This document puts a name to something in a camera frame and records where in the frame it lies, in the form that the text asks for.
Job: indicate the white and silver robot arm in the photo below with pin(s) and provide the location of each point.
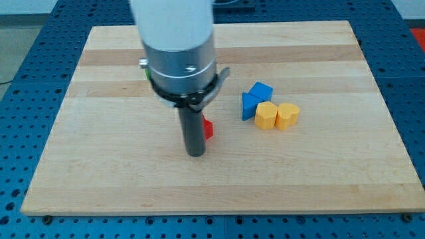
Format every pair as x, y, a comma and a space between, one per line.
177, 37

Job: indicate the yellow heart block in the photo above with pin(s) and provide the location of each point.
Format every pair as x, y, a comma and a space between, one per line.
287, 115

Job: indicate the red block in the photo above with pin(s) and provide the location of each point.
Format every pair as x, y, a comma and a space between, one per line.
208, 128

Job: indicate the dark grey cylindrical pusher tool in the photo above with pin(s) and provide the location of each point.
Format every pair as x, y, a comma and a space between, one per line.
193, 131

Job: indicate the blue triangle block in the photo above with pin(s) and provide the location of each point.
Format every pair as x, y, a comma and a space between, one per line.
249, 105

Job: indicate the yellow hexagon block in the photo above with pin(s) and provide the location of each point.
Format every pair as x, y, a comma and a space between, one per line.
266, 113

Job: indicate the blue cube block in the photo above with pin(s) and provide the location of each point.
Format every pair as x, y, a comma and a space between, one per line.
262, 91

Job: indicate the green block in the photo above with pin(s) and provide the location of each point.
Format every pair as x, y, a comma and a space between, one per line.
147, 73

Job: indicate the wooden board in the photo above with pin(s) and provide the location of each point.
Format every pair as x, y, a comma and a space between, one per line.
116, 149

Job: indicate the red object at right edge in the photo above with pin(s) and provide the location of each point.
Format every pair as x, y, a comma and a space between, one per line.
419, 35

